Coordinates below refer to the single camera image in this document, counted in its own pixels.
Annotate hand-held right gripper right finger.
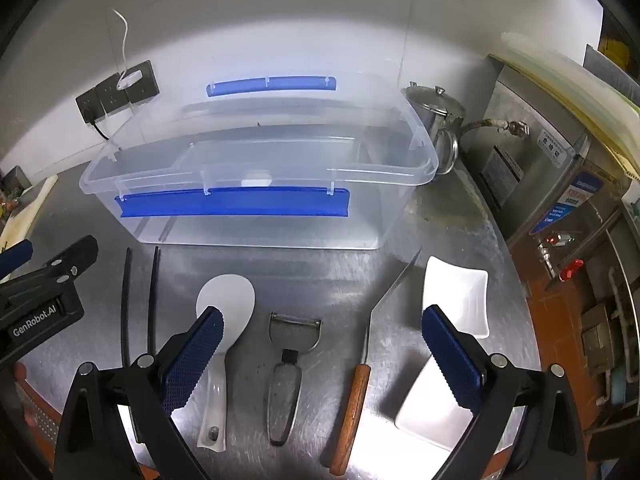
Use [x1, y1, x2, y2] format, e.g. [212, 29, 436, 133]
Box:
[421, 304, 588, 480]

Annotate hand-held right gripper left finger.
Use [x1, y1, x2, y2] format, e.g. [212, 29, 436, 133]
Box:
[52, 306, 226, 480]

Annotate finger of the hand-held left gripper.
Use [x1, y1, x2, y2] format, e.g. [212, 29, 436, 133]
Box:
[0, 239, 34, 281]
[0, 234, 99, 302]

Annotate white plastic rice spoon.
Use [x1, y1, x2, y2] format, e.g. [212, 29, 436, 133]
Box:
[196, 274, 257, 453]

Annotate metal peeler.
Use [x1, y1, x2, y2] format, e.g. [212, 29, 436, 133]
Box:
[266, 311, 323, 448]

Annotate clear plastic box blue handles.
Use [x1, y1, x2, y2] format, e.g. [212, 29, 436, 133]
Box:
[80, 71, 440, 250]

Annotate wooden cutting board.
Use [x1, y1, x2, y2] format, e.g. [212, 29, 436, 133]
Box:
[0, 175, 58, 261]

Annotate white square dish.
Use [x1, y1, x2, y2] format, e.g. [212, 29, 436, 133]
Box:
[421, 255, 490, 339]
[394, 352, 473, 453]

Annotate stainless steel appliance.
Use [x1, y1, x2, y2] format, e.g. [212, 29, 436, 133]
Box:
[457, 52, 640, 281]

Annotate stainless steel kettle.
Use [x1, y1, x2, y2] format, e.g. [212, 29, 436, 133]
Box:
[402, 81, 468, 176]

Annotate stack of pale cutting boards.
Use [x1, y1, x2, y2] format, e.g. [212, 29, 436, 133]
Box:
[500, 32, 640, 181]

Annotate knife with wooden handle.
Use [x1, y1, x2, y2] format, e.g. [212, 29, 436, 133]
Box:
[327, 247, 423, 476]

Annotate red valve handle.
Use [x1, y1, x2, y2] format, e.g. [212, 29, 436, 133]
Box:
[559, 259, 586, 282]

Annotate black wall socket panel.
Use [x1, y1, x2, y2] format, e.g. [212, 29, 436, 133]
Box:
[75, 60, 161, 123]

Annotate white plug with cable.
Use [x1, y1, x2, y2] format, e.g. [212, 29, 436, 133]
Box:
[112, 8, 143, 92]

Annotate metal hose fitting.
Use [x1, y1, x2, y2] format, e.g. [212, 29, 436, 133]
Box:
[460, 117, 531, 139]

